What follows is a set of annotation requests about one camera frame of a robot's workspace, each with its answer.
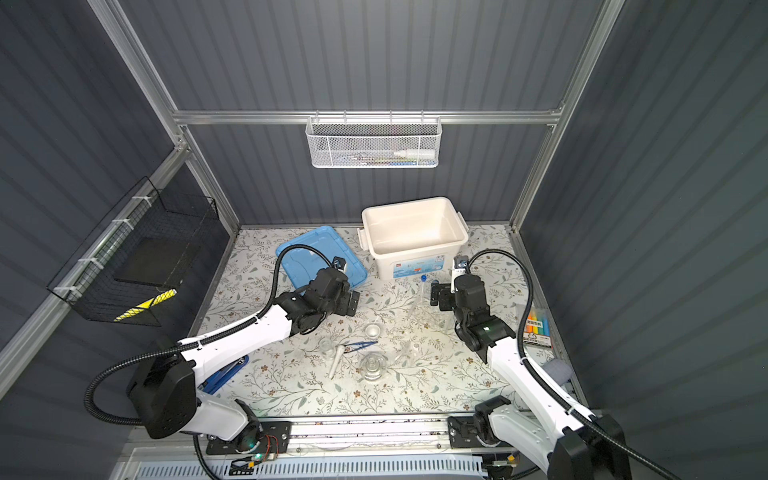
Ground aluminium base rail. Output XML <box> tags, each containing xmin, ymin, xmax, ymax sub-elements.
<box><xmin>128</xmin><ymin>410</ymin><xmax>607</xmax><ymax>460</ymax></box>

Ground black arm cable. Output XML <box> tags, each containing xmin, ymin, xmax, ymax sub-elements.
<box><xmin>466</xmin><ymin>248</ymin><xmax>685</xmax><ymax>480</ymax></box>
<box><xmin>83</xmin><ymin>243</ymin><xmax>337</xmax><ymax>427</ymax></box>

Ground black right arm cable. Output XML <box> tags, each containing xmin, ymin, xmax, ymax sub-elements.
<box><xmin>466</xmin><ymin>248</ymin><xmax>685</xmax><ymax>480</ymax></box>

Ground white bottle in basket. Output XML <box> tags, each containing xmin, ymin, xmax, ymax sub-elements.
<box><xmin>393</xmin><ymin>149</ymin><xmax>437</xmax><ymax>162</ymax></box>

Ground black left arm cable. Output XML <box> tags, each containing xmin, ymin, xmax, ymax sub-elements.
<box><xmin>83</xmin><ymin>243</ymin><xmax>337</xmax><ymax>427</ymax></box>

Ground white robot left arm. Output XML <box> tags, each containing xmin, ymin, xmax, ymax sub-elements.
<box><xmin>127</xmin><ymin>266</ymin><xmax>360</xmax><ymax>448</ymax></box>

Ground white wire mesh basket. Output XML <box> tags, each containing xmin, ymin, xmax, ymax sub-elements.
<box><xmin>305</xmin><ymin>118</ymin><xmax>443</xmax><ymax>169</ymax></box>

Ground black wire mesh basket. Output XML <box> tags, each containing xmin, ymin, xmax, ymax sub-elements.
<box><xmin>48</xmin><ymin>179</ymin><xmax>221</xmax><ymax>326</ymax></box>

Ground blue tweezers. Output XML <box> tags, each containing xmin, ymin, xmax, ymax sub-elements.
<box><xmin>343</xmin><ymin>341</ymin><xmax>378</xmax><ymax>354</ymax></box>

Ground white plastic storage box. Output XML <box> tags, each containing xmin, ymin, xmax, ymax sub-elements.
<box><xmin>358</xmin><ymin>197</ymin><xmax>469</xmax><ymax>280</ymax></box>

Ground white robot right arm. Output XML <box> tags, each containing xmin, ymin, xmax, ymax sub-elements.
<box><xmin>431</xmin><ymin>255</ymin><xmax>632</xmax><ymax>479</ymax></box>

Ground grey oval sponge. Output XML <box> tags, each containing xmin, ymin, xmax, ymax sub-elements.
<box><xmin>542</xmin><ymin>358</ymin><xmax>573</xmax><ymax>386</ymax></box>

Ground clear glass flask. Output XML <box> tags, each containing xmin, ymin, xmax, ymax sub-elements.
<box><xmin>359</xmin><ymin>352</ymin><xmax>388</xmax><ymax>381</ymax></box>

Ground coloured marker set box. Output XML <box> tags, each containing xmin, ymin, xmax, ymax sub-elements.
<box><xmin>523</xmin><ymin>307</ymin><xmax>553</xmax><ymax>348</ymax></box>

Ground blue plastic box lid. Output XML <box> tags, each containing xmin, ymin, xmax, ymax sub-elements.
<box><xmin>275</xmin><ymin>225</ymin><xmax>369</xmax><ymax>292</ymax></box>

